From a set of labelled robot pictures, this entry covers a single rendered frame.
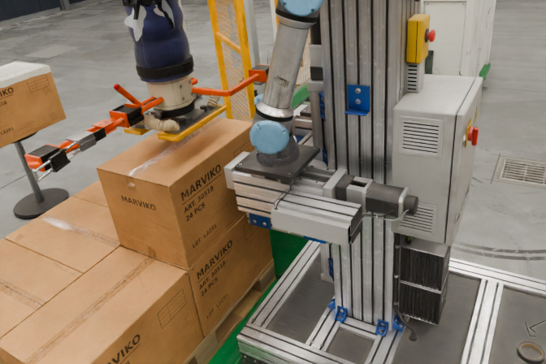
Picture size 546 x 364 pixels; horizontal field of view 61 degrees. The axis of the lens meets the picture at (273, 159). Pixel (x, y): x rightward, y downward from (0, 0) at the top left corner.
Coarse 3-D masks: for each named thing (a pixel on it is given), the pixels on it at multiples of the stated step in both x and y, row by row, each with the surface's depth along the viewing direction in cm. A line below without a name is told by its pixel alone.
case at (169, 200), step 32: (224, 128) 213; (128, 160) 194; (160, 160) 191; (192, 160) 188; (224, 160) 199; (128, 192) 187; (160, 192) 175; (192, 192) 184; (224, 192) 203; (128, 224) 198; (160, 224) 185; (192, 224) 187; (224, 224) 207; (160, 256) 196; (192, 256) 191
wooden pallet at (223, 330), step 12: (264, 276) 247; (252, 288) 250; (264, 288) 249; (240, 300) 230; (252, 300) 243; (228, 312) 222; (240, 312) 236; (216, 324) 215; (228, 324) 230; (216, 336) 224; (228, 336) 226; (204, 348) 209; (216, 348) 218; (192, 360) 208; (204, 360) 211
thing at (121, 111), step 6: (120, 108) 175; (126, 108) 175; (132, 108) 174; (138, 108) 171; (114, 114) 170; (120, 114) 168; (126, 114) 168; (132, 114) 169; (138, 114) 172; (126, 120) 168; (132, 120) 170; (138, 120) 172; (120, 126) 171; (126, 126) 170
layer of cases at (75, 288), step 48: (96, 192) 255; (0, 240) 222; (48, 240) 218; (96, 240) 214; (240, 240) 221; (0, 288) 191; (48, 288) 188; (96, 288) 185; (144, 288) 183; (192, 288) 195; (240, 288) 228; (0, 336) 168; (48, 336) 166; (96, 336) 163; (144, 336) 174; (192, 336) 200
